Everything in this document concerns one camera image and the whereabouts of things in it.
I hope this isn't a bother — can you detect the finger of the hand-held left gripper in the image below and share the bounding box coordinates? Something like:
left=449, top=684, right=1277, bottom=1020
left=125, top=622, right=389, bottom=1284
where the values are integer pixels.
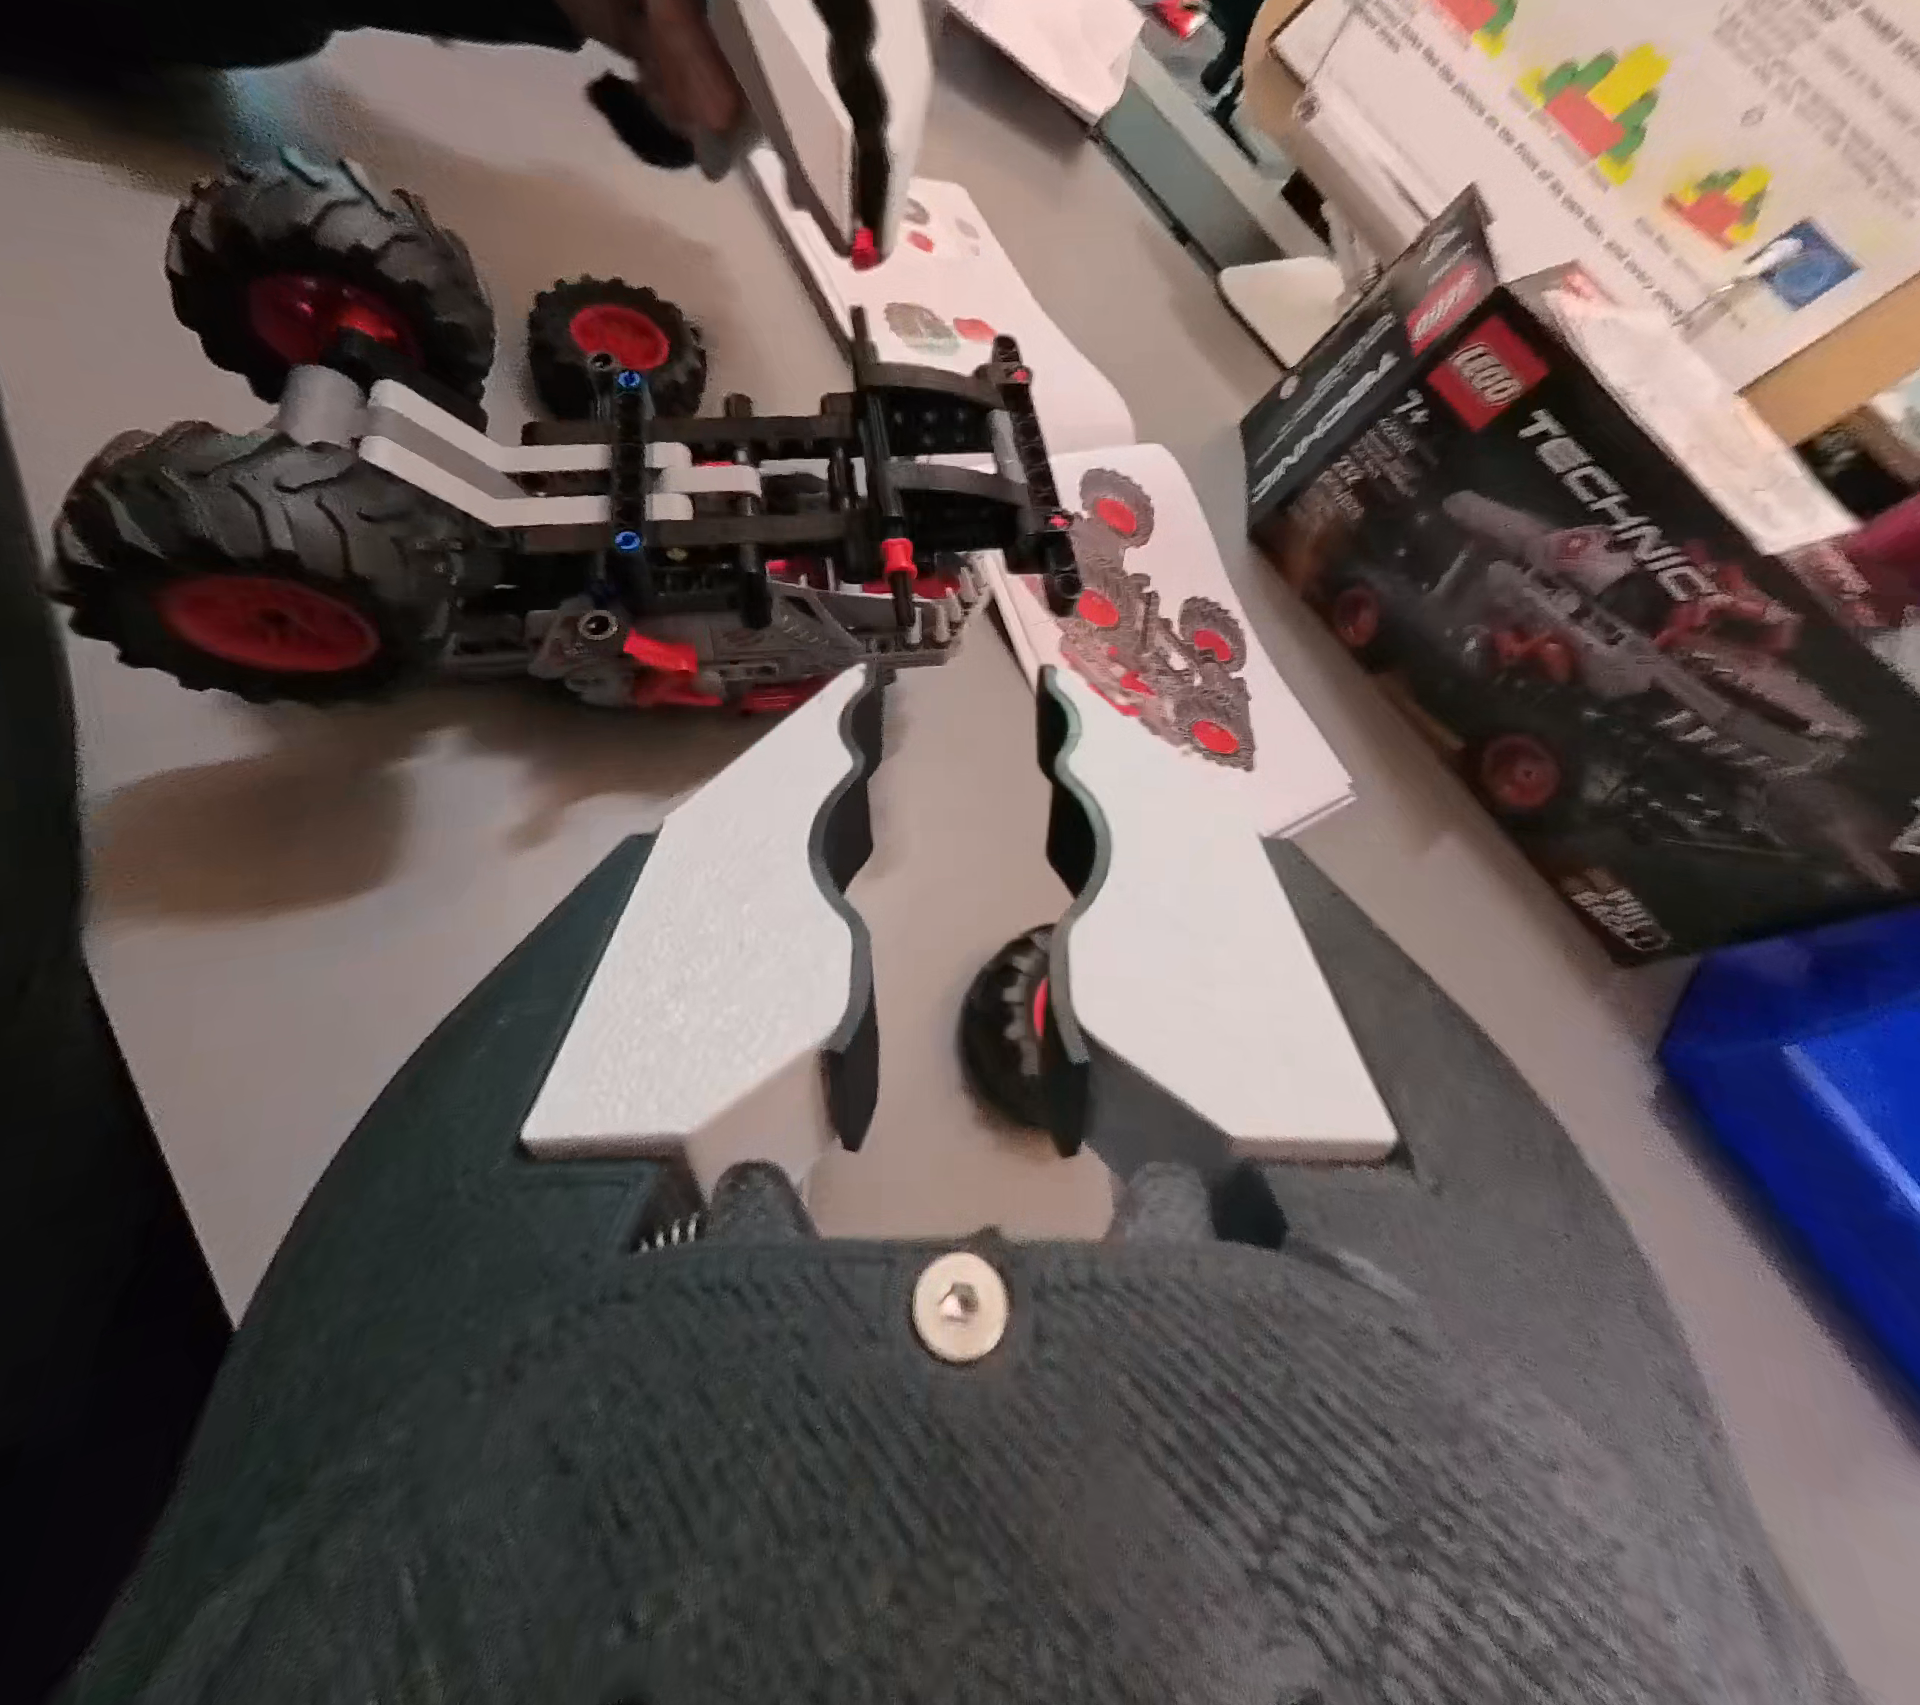
left=836, top=0, right=949, bottom=254
left=692, top=0, right=889, bottom=247

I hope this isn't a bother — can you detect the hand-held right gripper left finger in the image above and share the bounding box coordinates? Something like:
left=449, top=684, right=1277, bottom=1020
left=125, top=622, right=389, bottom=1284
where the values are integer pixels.
left=517, top=666, right=890, bottom=1230

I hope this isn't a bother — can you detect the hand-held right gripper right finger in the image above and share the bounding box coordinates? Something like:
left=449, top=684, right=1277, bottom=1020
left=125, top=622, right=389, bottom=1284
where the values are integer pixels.
left=1034, top=666, right=1405, bottom=1214

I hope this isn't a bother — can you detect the small black wheel red hub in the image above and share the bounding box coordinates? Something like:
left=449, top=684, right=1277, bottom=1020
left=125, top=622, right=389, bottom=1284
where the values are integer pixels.
left=961, top=924, right=1071, bottom=1122
left=525, top=275, right=708, bottom=423

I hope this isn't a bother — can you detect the black axle with red bush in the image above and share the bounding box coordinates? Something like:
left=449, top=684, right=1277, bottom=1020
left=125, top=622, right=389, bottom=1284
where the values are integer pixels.
left=876, top=443, right=925, bottom=635

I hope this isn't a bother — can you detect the toy brick monster truck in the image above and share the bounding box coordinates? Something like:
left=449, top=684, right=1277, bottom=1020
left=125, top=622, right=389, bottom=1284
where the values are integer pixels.
left=43, top=151, right=1086, bottom=717

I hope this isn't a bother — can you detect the grey desk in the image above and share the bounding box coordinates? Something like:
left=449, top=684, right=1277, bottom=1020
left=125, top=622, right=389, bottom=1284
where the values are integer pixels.
left=0, top=23, right=1920, bottom=1705

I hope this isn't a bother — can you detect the open instruction booklet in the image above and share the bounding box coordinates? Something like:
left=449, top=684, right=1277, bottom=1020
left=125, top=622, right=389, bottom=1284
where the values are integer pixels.
left=743, top=143, right=1360, bottom=840

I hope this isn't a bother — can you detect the white board stand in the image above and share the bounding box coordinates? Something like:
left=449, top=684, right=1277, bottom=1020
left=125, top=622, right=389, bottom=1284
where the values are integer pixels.
left=1218, top=254, right=1352, bottom=372

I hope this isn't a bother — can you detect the black toy set box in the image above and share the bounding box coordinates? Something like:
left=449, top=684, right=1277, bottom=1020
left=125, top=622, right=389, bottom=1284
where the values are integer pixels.
left=1243, top=185, right=1920, bottom=965

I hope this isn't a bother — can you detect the blue storage bin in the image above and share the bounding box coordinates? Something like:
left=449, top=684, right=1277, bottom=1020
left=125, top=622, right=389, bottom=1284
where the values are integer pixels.
left=1657, top=911, right=1920, bottom=1407

